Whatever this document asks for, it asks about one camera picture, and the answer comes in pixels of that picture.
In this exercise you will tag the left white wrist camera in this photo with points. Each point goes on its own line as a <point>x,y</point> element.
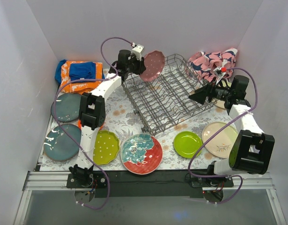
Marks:
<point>137,50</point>

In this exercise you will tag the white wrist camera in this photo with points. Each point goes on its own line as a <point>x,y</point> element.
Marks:
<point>137,50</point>
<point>220,72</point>

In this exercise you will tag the aluminium frame rail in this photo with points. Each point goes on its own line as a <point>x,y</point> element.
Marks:
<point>246,199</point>

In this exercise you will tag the green polka dot scalloped plate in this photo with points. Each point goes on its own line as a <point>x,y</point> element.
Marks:
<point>106,147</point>

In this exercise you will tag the pink navy floral cloth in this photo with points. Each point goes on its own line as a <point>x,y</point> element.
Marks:
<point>205,64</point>

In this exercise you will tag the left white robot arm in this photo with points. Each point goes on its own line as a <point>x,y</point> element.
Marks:
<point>92,113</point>

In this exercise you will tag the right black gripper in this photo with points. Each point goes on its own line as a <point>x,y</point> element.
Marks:
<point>210,89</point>

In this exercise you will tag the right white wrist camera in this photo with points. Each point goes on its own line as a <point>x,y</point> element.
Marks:
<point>220,72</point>

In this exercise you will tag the orange plate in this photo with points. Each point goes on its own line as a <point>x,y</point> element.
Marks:
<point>79,125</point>

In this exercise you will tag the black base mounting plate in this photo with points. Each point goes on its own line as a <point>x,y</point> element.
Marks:
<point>157,183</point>

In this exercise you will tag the orange patterned cloth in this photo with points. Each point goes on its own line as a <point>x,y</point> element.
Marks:
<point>83,85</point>

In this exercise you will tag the lime green plate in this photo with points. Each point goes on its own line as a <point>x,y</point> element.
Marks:
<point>187,143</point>

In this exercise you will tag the floral table mat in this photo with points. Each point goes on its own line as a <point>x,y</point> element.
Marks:
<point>123,122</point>

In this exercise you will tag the blue folded towel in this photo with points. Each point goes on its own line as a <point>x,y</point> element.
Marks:
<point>82,71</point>

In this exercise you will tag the pink and green branch plate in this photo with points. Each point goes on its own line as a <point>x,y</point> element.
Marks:
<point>222,143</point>

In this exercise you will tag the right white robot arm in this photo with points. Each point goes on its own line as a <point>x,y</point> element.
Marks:
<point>252,150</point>

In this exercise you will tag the dark teal plate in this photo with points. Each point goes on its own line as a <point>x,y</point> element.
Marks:
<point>58,146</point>
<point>68,105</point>

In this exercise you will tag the red and teal floral plate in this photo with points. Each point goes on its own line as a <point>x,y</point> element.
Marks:
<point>141,154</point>

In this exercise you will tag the grey wire dish rack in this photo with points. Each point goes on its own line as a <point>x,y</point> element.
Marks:
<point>164,102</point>

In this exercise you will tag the dark teal plate lower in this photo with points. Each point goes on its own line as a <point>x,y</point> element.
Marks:
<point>58,146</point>

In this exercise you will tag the cream green plate at back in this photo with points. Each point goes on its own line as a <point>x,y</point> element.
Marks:
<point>220,103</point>

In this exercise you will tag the teal cloth under orange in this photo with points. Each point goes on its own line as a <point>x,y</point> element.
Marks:
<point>58,72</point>

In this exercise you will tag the dark teal plate upper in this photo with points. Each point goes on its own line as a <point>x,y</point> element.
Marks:
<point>68,105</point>

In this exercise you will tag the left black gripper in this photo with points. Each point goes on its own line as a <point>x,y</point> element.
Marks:
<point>139,65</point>

